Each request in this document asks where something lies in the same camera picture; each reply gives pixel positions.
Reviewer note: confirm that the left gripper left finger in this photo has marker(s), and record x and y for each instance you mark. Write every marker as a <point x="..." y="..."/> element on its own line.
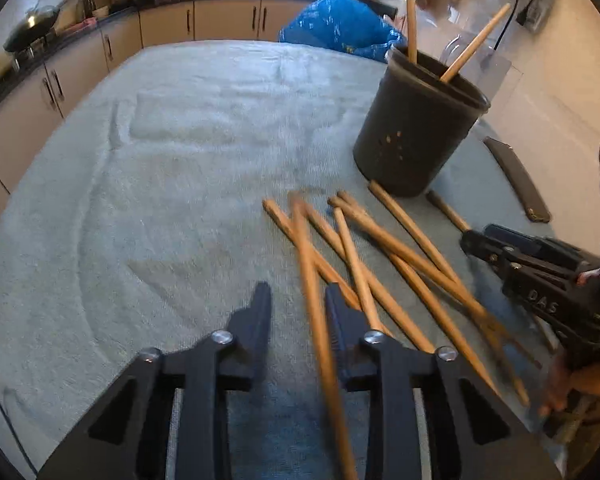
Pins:
<point x="125" y="433"/>

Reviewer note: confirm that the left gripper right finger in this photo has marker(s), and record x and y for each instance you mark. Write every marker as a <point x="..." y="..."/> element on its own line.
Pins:
<point x="430" y="413"/>

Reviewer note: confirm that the wooden chopstick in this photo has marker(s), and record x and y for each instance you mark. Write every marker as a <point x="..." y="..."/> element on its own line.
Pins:
<point x="378" y="290"/>
<point x="313" y="266"/>
<point x="411" y="30"/>
<point x="426" y="268"/>
<point x="427" y="246"/>
<point x="474" y="45"/>
<point x="435" y="199"/>
<point x="326" y="365"/>
<point x="414" y="279"/>
<point x="361" y="285"/>

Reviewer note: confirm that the lower kitchen cabinets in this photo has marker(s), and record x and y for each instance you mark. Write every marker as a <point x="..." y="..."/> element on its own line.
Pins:
<point x="35" y="100"/>

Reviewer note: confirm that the person right hand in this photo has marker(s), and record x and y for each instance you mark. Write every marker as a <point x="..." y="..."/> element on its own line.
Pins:
<point x="561" y="381"/>

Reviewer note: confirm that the black smartphone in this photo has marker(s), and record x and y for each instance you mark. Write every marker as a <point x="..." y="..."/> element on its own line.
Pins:
<point x="520" y="180"/>

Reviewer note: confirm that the black perforated utensil holder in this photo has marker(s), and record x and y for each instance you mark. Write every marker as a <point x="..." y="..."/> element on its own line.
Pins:
<point x="415" y="123"/>

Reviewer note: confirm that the clear glass mug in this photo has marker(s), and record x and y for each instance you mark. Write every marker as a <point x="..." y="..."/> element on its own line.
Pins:
<point x="486" y="69"/>

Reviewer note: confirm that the light blue table towel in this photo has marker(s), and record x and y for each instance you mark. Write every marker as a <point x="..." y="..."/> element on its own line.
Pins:
<point x="140" y="224"/>

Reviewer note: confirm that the blue plastic bag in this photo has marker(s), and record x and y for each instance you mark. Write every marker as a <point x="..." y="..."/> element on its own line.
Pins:
<point x="344" y="26"/>

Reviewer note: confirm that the black wok with handle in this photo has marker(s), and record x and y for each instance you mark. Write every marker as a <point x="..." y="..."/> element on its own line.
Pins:
<point x="36" y="25"/>

